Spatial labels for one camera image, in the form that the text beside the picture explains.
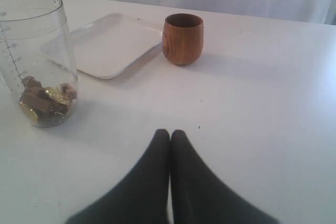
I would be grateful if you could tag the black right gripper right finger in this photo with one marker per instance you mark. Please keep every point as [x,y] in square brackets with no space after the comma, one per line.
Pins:
[199,196]

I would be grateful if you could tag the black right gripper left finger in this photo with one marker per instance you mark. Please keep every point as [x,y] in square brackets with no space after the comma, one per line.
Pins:
[141,196]

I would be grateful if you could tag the white rectangular tray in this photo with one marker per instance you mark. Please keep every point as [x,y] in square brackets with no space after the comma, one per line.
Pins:
[106,47]

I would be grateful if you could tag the wooden blocks and coins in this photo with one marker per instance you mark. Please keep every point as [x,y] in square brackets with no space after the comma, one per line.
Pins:
[47,106]

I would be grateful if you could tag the clear plastic shaker cup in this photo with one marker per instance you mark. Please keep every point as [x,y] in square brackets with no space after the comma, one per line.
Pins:
[35,42]

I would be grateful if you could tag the brown wooden cup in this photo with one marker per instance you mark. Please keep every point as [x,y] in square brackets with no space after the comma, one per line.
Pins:
[183,38]

